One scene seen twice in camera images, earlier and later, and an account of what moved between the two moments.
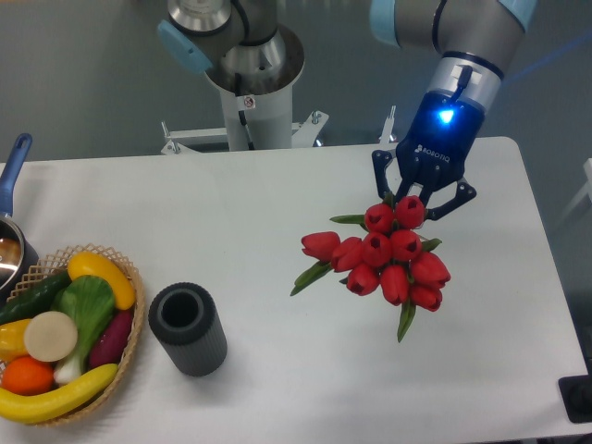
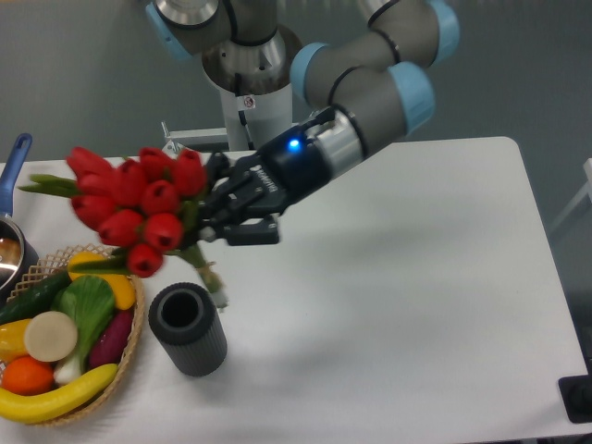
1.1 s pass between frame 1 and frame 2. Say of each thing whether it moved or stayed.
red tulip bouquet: moved
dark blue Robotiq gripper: moved
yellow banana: stayed
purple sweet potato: stayed
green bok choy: stayed
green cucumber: stayed
